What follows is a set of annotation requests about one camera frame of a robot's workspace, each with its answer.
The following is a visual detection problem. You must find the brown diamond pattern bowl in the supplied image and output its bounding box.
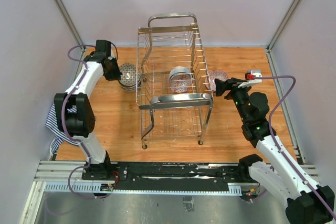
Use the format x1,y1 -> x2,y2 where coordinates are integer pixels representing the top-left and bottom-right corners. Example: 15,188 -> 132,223
119,63 -> 137,87

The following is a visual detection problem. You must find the silver wire dish rack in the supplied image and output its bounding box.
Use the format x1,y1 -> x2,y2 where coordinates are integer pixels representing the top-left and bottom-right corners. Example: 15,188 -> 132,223
136,12 -> 214,150

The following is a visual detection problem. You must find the red geometric pattern bowl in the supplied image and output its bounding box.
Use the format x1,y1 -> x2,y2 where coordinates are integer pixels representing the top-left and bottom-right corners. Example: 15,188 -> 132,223
169,74 -> 192,93

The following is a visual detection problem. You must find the blue striped cloth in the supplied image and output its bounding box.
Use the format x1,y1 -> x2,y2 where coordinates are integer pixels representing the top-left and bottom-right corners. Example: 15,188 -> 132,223
45,104 -> 79,155

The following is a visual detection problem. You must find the plain white bowl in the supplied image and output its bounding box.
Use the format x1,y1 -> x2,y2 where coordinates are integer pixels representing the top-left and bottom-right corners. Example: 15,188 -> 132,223
169,66 -> 190,79

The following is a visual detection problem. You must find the red ikat pattern bowl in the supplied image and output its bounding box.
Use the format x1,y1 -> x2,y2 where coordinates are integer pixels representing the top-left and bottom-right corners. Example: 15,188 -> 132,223
205,70 -> 228,92

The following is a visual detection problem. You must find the black leaf coral bowl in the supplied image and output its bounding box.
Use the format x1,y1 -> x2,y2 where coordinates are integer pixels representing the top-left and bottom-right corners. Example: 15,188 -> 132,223
120,84 -> 138,92

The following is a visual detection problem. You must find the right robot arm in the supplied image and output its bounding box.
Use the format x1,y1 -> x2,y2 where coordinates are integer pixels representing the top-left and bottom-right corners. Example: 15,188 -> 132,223
215,73 -> 335,223

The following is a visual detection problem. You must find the grey slotted cable duct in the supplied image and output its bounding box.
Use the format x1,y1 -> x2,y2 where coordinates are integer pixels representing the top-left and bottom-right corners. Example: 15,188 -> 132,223
45,181 -> 243,196

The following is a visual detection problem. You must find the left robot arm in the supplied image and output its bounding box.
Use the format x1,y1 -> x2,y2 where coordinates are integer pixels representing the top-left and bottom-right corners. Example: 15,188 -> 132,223
54,40 -> 122,180

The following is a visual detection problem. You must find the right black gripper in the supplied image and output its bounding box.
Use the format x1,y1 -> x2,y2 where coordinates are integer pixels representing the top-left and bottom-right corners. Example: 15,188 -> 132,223
215,77 -> 253,123

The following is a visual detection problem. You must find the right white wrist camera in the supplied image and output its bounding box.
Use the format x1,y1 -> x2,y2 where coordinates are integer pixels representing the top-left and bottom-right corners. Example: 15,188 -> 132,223
237,69 -> 262,88

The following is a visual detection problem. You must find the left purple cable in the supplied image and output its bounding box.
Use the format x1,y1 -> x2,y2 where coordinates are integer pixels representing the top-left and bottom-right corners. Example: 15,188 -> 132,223
44,45 -> 113,216

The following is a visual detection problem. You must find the aluminium frame rail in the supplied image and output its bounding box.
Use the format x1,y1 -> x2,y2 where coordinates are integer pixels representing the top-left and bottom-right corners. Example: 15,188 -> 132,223
38,0 -> 87,51

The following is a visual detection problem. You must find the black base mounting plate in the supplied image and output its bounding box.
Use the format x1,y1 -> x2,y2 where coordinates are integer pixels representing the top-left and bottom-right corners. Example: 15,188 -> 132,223
84,162 -> 260,195

